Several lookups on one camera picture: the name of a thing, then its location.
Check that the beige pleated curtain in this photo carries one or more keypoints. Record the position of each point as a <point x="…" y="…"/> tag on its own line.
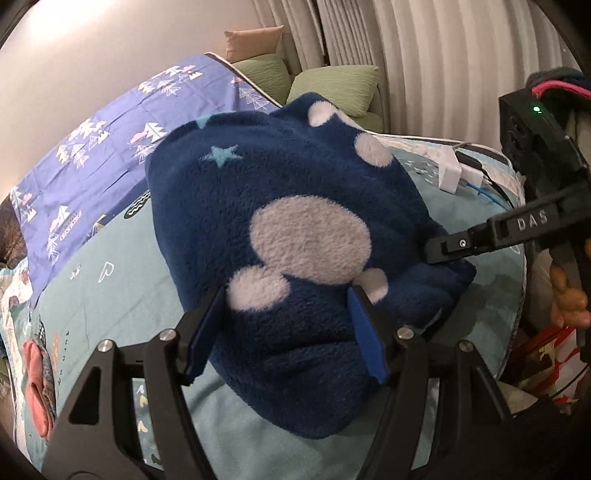
<point x="438" y="69"/>

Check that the large white charger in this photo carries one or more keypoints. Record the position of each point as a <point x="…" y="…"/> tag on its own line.
<point x="448" y="170"/>

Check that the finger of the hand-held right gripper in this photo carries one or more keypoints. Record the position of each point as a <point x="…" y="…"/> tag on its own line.
<point x="457" y="244"/>

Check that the person's right hand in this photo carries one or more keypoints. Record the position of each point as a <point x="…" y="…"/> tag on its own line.
<point x="570" y="300"/>

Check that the tan pillow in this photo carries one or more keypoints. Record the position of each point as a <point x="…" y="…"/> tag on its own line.
<point x="254" y="41"/>

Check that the light patterned quilt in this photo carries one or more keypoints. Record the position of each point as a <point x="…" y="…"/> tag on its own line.
<point x="18" y="323"/>

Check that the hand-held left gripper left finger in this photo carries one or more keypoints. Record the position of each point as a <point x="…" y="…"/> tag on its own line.
<point x="207" y="334"/>

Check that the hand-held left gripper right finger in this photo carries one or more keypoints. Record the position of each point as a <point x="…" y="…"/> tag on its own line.
<point x="369" y="344"/>

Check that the small green pillow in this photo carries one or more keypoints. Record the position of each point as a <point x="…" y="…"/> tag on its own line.
<point x="263" y="74"/>

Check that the teal printed bed sheet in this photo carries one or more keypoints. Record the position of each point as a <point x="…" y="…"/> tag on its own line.
<point x="115" y="286"/>

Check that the small white charger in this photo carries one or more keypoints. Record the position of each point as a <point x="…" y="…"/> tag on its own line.
<point x="471" y="175"/>

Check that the red bag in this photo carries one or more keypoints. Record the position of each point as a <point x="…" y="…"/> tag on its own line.
<point x="540" y="350"/>

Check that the navy fleece garment with stars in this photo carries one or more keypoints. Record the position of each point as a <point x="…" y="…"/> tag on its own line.
<point x="300" y="184"/>

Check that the purple tree-print bed cover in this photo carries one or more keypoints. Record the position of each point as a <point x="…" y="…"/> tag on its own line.
<point x="92" y="161"/>

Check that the large green pillow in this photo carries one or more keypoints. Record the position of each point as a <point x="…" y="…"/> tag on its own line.
<point x="337" y="83"/>

